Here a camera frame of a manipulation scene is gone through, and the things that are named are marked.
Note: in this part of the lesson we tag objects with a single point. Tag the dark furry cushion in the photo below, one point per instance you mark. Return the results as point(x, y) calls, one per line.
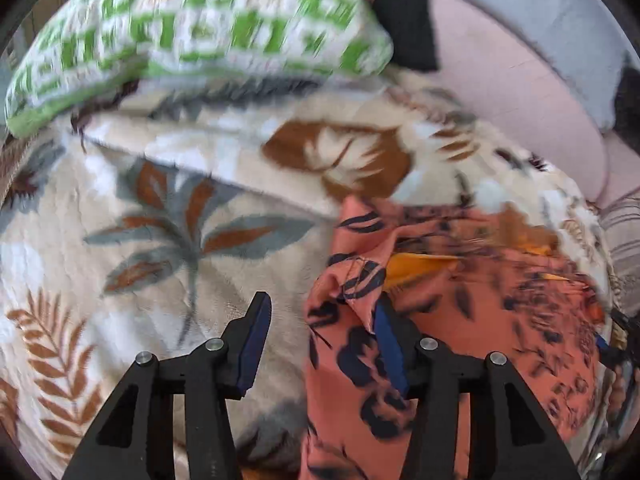
point(627, 106)

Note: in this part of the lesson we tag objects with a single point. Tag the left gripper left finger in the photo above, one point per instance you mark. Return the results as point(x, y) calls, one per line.
point(132, 436)

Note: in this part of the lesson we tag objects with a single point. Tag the orange black floral shirt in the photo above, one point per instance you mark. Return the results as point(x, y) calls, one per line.
point(477, 282)

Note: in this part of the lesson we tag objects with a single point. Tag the leaf pattern plush blanket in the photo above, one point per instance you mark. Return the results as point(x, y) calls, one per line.
point(146, 220)

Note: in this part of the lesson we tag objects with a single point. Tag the black garment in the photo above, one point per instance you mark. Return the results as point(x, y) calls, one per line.
point(409, 25)

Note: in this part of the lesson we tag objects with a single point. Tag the striped floral quilt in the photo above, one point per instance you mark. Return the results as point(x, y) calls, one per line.
point(621, 226)

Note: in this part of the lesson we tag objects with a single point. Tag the pink bed headboard cushion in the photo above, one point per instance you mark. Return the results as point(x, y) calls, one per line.
point(507, 82)

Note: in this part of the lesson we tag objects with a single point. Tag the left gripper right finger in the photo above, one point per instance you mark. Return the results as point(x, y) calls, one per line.
point(510, 434)

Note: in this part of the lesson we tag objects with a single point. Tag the grey blue pillow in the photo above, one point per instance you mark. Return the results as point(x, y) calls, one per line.
point(580, 39)

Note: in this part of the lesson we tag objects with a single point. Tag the green white patterned pillow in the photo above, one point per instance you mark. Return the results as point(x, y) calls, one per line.
point(93, 46)

